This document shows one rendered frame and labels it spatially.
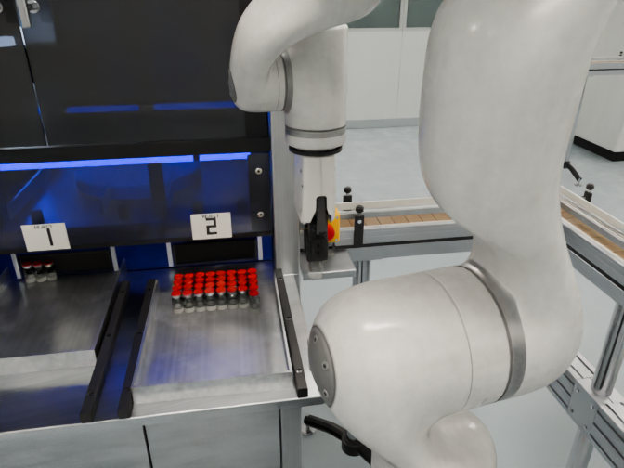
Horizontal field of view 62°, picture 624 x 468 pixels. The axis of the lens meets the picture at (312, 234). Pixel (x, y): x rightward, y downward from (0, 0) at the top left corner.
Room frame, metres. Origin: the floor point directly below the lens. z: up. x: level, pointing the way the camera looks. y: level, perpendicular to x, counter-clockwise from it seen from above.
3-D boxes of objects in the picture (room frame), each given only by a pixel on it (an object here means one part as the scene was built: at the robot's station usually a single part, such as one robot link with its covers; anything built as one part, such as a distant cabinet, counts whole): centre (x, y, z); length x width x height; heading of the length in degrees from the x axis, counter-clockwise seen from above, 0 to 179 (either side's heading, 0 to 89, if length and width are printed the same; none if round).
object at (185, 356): (0.82, 0.19, 0.90); 0.34 x 0.26 x 0.04; 9
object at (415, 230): (1.28, -0.28, 0.92); 0.69 x 0.16 x 0.16; 99
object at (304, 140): (0.71, 0.00, 1.31); 0.09 x 0.08 x 0.03; 9
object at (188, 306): (0.91, 0.20, 0.90); 0.18 x 0.02 x 0.05; 98
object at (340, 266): (1.14, -0.03, 0.87); 0.14 x 0.13 x 0.02; 9
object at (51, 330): (0.88, 0.54, 0.90); 0.34 x 0.26 x 0.04; 9
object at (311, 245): (0.68, -0.01, 1.15); 0.03 x 0.03 x 0.07; 9
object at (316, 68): (0.71, 0.00, 1.39); 0.09 x 0.08 x 0.13; 108
